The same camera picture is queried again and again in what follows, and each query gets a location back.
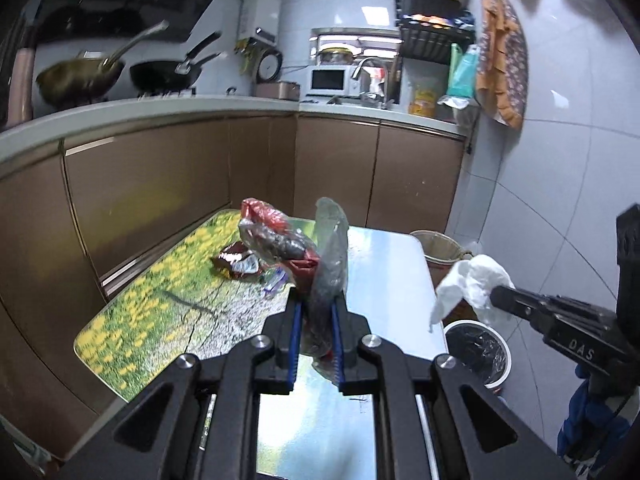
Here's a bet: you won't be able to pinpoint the white tissue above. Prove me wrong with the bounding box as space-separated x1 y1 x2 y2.
430 255 514 328

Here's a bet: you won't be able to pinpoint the red and clear plastic wrapper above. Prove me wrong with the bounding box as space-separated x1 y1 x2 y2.
239 197 349 382

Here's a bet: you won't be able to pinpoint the purple wrapper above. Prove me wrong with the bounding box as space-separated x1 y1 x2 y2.
262 268 288 297

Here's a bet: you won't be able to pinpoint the brown kitchen cabinets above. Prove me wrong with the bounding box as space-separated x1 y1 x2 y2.
1 102 463 458

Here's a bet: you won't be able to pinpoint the brass wok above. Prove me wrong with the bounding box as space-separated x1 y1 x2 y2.
36 20 169 108

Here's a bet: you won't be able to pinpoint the white bin with black liner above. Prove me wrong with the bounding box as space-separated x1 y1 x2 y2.
444 320 512 393

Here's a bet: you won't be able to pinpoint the dark red foil snack bag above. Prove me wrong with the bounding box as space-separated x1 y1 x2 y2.
209 240 264 280

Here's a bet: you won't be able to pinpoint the yellow bottle on counter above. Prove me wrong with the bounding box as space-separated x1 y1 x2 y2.
408 76 442 118

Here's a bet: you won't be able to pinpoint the green plastic bag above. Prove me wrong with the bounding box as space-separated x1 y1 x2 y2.
447 44 480 99

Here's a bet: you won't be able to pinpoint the white water heater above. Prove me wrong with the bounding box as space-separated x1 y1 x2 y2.
238 0 282 47

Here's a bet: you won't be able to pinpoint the black frying pan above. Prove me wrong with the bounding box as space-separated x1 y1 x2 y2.
129 30 222 96

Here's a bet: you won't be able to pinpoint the chrome faucet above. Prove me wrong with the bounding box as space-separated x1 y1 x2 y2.
350 56 390 110

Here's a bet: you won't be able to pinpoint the black dish rack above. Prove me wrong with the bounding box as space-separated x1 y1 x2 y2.
395 0 475 65

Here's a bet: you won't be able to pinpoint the blue white gloved right hand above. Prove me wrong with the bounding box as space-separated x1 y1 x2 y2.
556 365 639 468

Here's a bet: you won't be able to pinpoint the orange patterned apron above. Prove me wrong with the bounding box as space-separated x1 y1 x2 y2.
475 0 528 131

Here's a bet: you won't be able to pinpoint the white microwave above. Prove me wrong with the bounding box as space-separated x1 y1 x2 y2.
305 65 362 98

